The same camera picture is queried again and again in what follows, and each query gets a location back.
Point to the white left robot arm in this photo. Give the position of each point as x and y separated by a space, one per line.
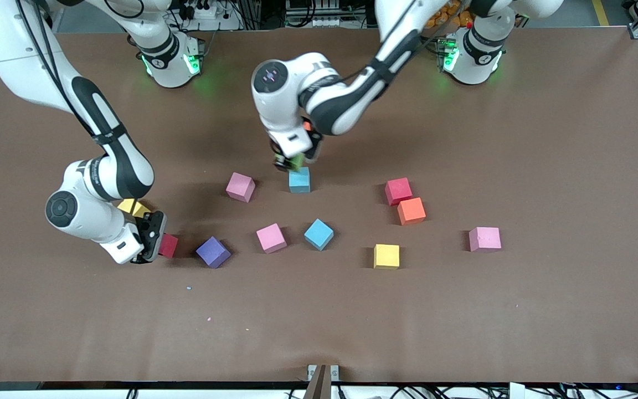
341 105

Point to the long white socket strip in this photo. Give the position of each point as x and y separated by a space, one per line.
322 22

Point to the blue foam cube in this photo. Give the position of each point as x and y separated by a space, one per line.
318 233
299 182

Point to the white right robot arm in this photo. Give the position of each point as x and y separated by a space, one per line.
114 166

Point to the red foam cube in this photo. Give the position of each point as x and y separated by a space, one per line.
397 190
169 245

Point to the white power strip with plugs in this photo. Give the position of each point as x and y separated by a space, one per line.
202 15

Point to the metal bracket with wooden post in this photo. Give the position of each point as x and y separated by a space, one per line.
319 382

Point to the pink foam cube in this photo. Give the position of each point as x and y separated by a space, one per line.
484 238
271 237
240 187

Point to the yellow foam cube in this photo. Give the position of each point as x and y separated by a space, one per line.
386 255
130 206

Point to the green foam cube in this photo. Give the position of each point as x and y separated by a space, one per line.
297 162

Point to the brown paper table cover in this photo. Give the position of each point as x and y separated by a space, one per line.
319 332

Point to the purple foam cube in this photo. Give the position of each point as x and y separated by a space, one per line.
212 251

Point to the orange snack bag pile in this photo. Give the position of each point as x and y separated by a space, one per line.
452 16

